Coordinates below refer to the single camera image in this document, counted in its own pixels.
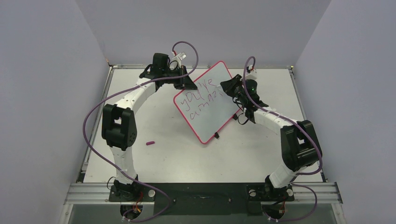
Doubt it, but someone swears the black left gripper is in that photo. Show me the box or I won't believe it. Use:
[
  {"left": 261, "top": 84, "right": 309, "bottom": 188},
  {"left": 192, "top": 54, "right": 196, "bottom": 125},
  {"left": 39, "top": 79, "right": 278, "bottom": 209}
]
[{"left": 163, "top": 66, "right": 198, "bottom": 90}]

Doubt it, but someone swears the pink-framed whiteboard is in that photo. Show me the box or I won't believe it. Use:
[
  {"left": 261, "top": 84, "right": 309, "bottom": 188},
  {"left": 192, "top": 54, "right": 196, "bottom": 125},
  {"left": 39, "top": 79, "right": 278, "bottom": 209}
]
[{"left": 173, "top": 61, "right": 240, "bottom": 144}]

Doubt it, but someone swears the pink marker cap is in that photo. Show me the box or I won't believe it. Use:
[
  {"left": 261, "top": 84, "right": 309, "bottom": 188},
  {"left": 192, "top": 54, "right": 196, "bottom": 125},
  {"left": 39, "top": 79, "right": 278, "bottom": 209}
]
[{"left": 146, "top": 141, "right": 155, "bottom": 146}]

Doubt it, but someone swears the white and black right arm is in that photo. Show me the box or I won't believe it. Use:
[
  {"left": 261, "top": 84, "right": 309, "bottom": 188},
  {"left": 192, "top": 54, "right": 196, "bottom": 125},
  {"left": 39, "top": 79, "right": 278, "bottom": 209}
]
[{"left": 220, "top": 75, "right": 322, "bottom": 202}]

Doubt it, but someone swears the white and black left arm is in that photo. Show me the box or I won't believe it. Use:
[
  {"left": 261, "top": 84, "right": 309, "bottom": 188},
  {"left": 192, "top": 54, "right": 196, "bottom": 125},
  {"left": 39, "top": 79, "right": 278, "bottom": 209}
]
[{"left": 101, "top": 52, "right": 197, "bottom": 201}]

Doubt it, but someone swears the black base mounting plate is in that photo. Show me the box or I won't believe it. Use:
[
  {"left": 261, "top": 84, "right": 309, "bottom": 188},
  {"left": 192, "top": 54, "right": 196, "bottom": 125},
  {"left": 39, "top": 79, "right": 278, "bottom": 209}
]
[{"left": 108, "top": 182, "right": 295, "bottom": 216}]

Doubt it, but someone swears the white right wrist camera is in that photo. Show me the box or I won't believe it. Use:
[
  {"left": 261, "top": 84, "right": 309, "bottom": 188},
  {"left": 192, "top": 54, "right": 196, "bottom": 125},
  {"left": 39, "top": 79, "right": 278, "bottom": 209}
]
[{"left": 245, "top": 70, "right": 257, "bottom": 80}]

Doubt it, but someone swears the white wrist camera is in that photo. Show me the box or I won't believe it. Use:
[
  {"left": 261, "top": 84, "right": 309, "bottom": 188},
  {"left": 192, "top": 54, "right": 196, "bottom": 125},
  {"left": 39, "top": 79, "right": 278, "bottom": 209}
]
[
  {"left": 245, "top": 70, "right": 257, "bottom": 80},
  {"left": 170, "top": 52, "right": 186, "bottom": 67}
]

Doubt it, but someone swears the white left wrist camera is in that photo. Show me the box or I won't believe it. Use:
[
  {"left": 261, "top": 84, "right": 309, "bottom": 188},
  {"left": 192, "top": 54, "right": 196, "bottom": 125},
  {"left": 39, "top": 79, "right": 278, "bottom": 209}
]
[{"left": 170, "top": 52, "right": 186, "bottom": 67}]

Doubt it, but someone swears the aluminium table edge rail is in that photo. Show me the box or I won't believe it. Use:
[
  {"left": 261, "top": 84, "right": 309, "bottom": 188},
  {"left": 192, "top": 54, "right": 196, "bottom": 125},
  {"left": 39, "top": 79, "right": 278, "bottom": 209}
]
[{"left": 64, "top": 182, "right": 343, "bottom": 205}]

